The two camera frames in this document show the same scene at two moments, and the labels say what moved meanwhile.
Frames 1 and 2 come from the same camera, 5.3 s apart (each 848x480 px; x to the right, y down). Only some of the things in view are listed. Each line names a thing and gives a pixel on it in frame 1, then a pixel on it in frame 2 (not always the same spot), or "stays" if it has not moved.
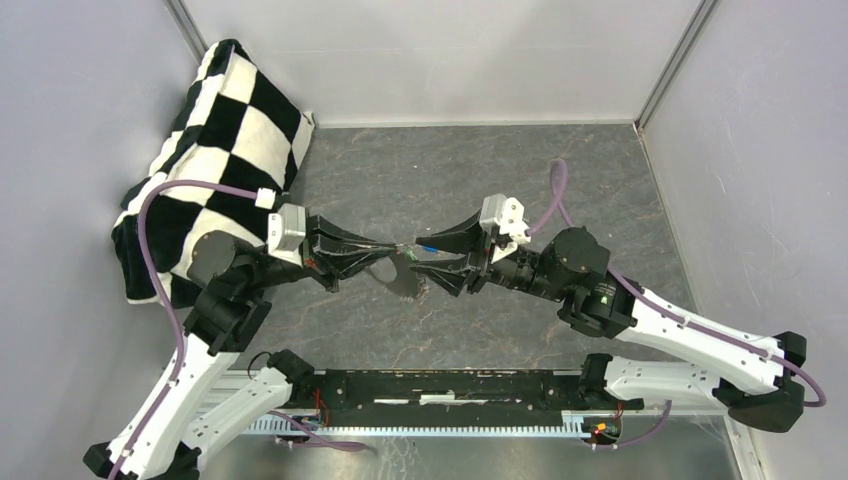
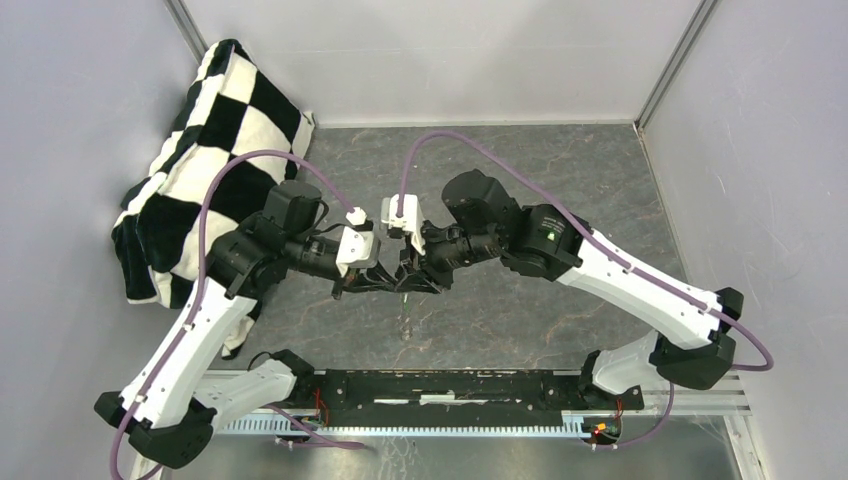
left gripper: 325,236 to 374,279
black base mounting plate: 449,394 stays
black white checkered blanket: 237,127 stays
